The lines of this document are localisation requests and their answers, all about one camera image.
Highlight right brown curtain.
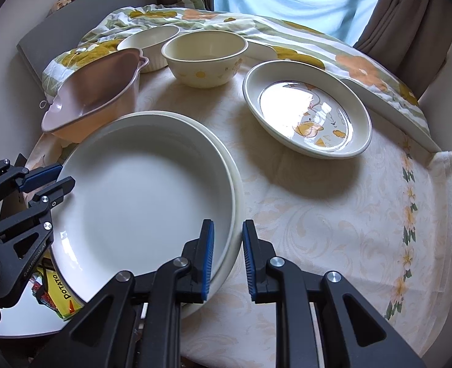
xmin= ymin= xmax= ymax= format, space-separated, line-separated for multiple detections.
xmin=354 ymin=0 xmax=452 ymax=98

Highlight yellow potato chip bag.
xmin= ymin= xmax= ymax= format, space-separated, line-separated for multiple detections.
xmin=30 ymin=254 xmax=83 ymax=321

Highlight floral striped duvet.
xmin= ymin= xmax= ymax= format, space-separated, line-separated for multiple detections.
xmin=41 ymin=0 xmax=429 ymax=133

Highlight cream duck print plate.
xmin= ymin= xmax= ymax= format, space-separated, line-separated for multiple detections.
xmin=242 ymin=60 xmax=372 ymax=159

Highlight pink square bowl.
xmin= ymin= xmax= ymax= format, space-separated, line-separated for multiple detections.
xmin=41 ymin=48 xmax=150 ymax=143

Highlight plain white plate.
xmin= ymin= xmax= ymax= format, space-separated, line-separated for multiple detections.
xmin=51 ymin=111 xmax=237 ymax=301

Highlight small plush toy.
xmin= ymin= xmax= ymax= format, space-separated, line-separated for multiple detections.
xmin=48 ymin=0 xmax=75 ymax=15

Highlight cream floral bowl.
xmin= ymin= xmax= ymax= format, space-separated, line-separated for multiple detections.
xmin=161 ymin=30 xmax=248 ymax=89

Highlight grey headboard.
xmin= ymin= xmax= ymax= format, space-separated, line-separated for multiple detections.
xmin=17 ymin=0 xmax=157 ymax=86

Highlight white ribbed small bowl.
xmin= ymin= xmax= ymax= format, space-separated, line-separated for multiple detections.
xmin=117 ymin=25 xmax=180 ymax=73

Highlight white floral tablecloth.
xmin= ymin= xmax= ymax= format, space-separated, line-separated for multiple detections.
xmin=26 ymin=55 xmax=452 ymax=368

